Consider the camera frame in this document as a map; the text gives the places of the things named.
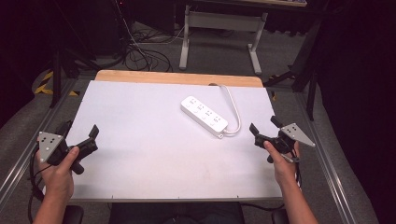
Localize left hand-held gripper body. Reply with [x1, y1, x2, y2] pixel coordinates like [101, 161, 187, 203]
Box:
[36, 131, 99, 175]

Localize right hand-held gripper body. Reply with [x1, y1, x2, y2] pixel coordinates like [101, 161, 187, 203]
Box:
[253, 122, 317, 164]

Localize white power strip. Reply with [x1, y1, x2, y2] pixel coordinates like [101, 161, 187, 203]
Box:
[179, 94, 230, 140]

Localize person's right hand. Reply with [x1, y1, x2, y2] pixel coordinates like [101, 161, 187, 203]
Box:
[262, 140, 302, 189]

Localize person's left hand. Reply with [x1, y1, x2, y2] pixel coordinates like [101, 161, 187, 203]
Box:
[35, 146, 80, 203]

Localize yellow black floor tape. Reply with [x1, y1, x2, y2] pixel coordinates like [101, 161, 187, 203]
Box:
[33, 70, 80, 97]

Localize black metal stand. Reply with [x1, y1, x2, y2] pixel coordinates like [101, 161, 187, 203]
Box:
[263, 17, 323, 121]

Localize black tripod stand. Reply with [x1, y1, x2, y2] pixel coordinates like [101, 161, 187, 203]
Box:
[46, 0, 102, 109]

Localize black chair armrest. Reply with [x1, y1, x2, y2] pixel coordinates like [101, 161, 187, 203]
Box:
[61, 204, 85, 224]
[270, 207, 290, 224]

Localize person's legs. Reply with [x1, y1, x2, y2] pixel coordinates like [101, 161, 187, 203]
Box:
[107, 202, 247, 224]

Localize aluminium rail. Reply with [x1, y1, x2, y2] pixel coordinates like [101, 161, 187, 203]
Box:
[0, 77, 78, 206]
[293, 91, 359, 224]

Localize white power strip cable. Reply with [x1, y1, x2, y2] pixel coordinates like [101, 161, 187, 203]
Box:
[207, 82, 243, 137]

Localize left hand-held gripper black cable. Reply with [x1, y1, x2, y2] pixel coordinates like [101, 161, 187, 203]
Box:
[27, 147, 52, 224]

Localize right hand-held gripper cable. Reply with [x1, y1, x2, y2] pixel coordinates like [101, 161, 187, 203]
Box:
[290, 148, 304, 191]

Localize black cable under table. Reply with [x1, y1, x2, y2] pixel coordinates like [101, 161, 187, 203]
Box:
[239, 202, 286, 213]

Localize tangle of black floor cables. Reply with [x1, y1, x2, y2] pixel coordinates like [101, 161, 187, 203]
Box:
[120, 17, 188, 74]

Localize white metal desk frame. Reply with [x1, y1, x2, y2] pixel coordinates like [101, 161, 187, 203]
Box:
[177, 3, 269, 76]

